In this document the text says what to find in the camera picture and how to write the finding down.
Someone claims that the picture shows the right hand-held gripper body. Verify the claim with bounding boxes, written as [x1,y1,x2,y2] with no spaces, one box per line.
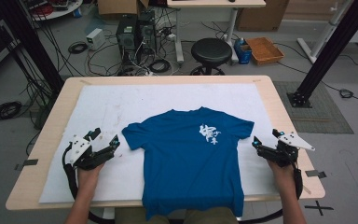
[268,132,316,168]

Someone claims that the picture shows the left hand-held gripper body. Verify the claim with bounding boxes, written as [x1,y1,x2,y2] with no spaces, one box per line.
[64,135,105,171]

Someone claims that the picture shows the blue t-shirt with white print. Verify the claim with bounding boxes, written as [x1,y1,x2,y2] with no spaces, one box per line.
[121,106,255,221]

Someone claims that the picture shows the person's right hand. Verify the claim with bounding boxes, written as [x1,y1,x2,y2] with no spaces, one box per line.
[267,160,296,189]

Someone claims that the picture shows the person's left hand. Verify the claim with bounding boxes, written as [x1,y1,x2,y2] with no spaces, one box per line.
[76,161,106,191]

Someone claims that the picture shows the black tape strip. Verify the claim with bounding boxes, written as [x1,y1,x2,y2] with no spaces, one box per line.
[14,159,39,172]
[304,169,327,180]

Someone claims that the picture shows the grey floor mat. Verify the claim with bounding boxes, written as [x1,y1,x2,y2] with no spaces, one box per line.
[273,80,355,135]

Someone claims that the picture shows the black tape cross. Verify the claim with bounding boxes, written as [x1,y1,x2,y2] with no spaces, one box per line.
[304,200,335,217]

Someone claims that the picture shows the white table mat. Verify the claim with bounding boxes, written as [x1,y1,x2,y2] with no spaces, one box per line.
[38,83,281,203]

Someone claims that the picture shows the orange shallow tray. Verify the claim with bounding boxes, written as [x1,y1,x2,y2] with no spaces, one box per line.
[245,36,285,66]

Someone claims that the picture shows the blue box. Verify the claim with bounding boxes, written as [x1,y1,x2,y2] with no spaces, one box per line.
[233,37,253,65]

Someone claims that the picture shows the person's khaki trousers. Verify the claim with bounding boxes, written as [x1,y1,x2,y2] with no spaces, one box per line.
[115,206,239,224]

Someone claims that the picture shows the white power supply box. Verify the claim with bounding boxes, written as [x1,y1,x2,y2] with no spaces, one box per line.
[85,27,106,51]

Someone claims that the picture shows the black computer tower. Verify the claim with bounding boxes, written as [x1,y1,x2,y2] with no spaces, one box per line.
[116,15,140,65]
[136,10,158,56]

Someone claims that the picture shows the black metal stand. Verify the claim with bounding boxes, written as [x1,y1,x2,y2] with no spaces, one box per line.
[286,0,358,108]
[0,0,65,95]

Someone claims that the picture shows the black round stool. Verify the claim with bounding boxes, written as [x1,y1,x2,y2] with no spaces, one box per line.
[189,37,233,77]

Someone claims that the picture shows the white metal stand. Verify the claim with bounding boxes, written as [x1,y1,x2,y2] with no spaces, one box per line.
[296,0,355,63]

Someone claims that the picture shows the large cardboard box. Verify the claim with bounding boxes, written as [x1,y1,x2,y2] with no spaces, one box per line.
[236,0,290,33]

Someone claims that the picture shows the round white table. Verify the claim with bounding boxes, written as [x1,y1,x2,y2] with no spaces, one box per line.
[21,0,84,21]

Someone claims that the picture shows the small cardboard box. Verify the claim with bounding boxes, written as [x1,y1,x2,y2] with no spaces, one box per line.
[97,0,150,17]

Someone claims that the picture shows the white desk with white legs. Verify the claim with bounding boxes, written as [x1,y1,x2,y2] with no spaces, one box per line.
[166,0,267,65]

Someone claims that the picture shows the thick black left gripper cable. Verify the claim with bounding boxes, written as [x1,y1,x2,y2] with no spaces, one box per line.
[62,146,117,224]

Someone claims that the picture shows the thick black gripper cable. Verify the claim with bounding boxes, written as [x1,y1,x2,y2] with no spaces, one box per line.
[238,167,304,224]
[62,146,117,224]

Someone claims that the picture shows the thick black right gripper cable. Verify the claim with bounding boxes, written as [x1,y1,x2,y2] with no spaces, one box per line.
[238,167,304,224]

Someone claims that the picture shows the thin black cable with coil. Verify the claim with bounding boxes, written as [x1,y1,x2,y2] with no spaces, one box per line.
[273,41,358,108]

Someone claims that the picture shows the small coiled black cable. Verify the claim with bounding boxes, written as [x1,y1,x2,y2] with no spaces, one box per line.
[67,41,89,55]

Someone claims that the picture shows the coiled black cable by towers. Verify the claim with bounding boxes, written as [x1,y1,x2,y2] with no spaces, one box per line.
[148,58,172,75]

